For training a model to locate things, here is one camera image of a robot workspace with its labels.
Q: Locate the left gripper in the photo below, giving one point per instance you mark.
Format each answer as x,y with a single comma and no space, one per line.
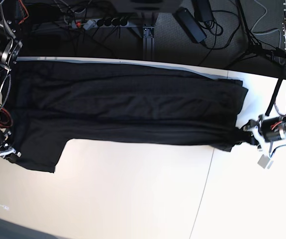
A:
264,132

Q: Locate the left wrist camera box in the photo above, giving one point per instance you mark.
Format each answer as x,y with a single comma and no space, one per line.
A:
265,162

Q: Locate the black adapter box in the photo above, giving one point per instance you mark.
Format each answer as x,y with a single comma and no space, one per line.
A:
202,10

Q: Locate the grey power strip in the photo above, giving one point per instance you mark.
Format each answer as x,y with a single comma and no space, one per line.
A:
89,23

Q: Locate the black tripod stand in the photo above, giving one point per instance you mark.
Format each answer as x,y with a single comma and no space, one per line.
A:
256,47

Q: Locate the black power brick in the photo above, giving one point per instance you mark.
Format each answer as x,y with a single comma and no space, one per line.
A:
189,25

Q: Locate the black T-shirt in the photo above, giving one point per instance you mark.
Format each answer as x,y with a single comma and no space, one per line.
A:
54,102

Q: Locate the aluminium frame post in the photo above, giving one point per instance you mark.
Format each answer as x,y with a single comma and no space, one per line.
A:
142,25

